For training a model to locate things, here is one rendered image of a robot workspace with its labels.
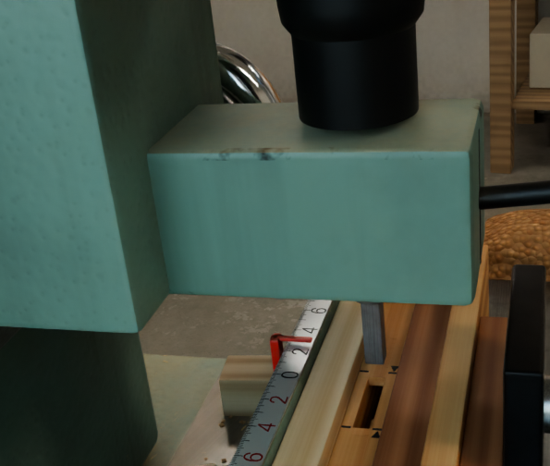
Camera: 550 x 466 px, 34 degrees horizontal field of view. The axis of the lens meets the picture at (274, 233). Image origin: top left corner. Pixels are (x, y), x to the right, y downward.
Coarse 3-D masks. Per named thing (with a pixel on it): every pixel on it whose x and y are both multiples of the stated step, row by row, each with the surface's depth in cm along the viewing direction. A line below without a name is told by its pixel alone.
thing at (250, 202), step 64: (192, 128) 41; (256, 128) 40; (384, 128) 38; (448, 128) 37; (192, 192) 39; (256, 192) 38; (320, 192) 37; (384, 192) 36; (448, 192) 36; (192, 256) 40; (256, 256) 39; (320, 256) 38; (384, 256) 38; (448, 256) 37
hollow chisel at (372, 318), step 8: (376, 304) 42; (368, 312) 43; (376, 312) 42; (368, 320) 43; (376, 320) 43; (384, 320) 43; (368, 328) 43; (376, 328) 43; (384, 328) 44; (368, 336) 43; (376, 336) 43; (384, 336) 44; (368, 344) 43; (376, 344) 43; (384, 344) 44; (368, 352) 44; (376, 352) 43; (384, 352) 44; (368, 360) 44; (376, 360) 44; (384, 360) 44
